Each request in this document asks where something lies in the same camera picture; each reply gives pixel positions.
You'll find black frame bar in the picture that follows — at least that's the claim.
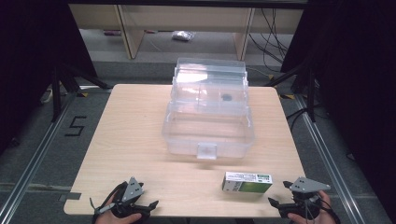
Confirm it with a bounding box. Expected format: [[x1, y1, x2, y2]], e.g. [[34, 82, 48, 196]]
[[68, 0, 309, 9]]

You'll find black floor cable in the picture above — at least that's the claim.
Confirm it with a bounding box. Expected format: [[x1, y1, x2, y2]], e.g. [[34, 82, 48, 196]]
[[286, 106, 309, 132]]

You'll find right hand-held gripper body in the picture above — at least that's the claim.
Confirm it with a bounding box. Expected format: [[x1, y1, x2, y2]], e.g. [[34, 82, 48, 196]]
[[279, 176, 332, 219]]

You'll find metal floor rail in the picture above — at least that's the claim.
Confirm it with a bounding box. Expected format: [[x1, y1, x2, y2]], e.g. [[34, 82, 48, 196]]
[[0, 92, 78, 224], [293, 94, 365, 224]]

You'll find green and white carton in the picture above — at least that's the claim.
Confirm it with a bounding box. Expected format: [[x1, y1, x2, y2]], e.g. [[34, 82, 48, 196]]
[[221, 171, 274, 194]]

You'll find white cable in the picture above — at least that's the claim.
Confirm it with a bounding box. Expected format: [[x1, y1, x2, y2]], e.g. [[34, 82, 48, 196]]
[[40, 88, 54, 105]]

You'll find dark curtain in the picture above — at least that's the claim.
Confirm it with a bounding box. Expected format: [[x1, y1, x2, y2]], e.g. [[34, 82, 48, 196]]
[[281, 0, 396, 218], [0, 0, 97, 153]]

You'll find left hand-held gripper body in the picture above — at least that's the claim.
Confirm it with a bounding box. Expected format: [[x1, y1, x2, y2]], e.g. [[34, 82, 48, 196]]
[[110, 176, 151, 218]]

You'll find black metal stand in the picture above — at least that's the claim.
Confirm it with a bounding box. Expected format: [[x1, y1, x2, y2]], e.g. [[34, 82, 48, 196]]
[[264, 59, 317, 123], [50, 63, 111, 122]]

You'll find light wooden shelf unit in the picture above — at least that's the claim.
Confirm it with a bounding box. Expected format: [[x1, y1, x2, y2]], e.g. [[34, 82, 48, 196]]
[[68, 4, 304, 61]]

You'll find person's right hand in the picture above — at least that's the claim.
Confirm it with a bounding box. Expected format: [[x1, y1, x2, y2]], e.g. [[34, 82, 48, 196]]
[[287, 189, 340, 224]]

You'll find grey gripper strap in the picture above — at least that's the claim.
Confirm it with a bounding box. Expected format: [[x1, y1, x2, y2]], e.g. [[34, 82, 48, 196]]
[[89, 197, 117, 217]]

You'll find person's left hand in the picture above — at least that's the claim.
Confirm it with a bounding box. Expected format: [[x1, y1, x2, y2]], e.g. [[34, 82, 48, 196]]
[[93, 192, 143, 224]]

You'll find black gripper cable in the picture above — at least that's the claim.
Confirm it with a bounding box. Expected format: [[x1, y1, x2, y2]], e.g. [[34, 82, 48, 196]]
[[104, 181, 129, 206], [304, 192, 342, 224]]

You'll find clear plastic storage box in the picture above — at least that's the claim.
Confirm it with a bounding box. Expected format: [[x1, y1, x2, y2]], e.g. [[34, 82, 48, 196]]
[[161, 57, 256, 161]]

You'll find black cable bundle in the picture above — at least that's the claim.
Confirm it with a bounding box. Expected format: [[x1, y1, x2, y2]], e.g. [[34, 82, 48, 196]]
[[248, 8, 290, 64]]

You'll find clear plastic bag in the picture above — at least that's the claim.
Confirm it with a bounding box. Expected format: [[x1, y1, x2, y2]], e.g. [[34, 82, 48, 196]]
[[171, 30, 195, 42]]

